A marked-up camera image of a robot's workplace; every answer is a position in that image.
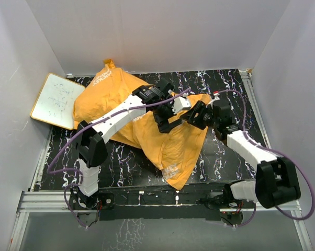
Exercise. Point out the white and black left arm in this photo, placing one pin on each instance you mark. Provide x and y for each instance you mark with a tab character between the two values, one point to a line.
93	136

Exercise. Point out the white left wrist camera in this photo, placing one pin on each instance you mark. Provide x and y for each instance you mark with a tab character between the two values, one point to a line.
180	104

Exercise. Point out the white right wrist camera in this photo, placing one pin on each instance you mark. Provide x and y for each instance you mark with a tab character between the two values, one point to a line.
216	96

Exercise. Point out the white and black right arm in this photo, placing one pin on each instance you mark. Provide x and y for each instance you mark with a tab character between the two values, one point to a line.
276	180

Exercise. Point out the small wood framed whiteboard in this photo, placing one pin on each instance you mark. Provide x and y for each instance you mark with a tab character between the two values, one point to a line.
54	104

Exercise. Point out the aluminium table frame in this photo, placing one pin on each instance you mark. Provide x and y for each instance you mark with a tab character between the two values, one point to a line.
53	201

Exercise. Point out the orange cartoon print pillowcase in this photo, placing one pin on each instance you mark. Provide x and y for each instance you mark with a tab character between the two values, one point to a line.
174	153

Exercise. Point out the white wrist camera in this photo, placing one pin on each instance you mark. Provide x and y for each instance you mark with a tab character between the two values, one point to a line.
216	96
180	104

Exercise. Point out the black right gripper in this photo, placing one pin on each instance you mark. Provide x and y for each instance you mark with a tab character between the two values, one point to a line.
200	108

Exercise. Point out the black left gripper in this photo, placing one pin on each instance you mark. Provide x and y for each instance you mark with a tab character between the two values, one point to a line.
162	124

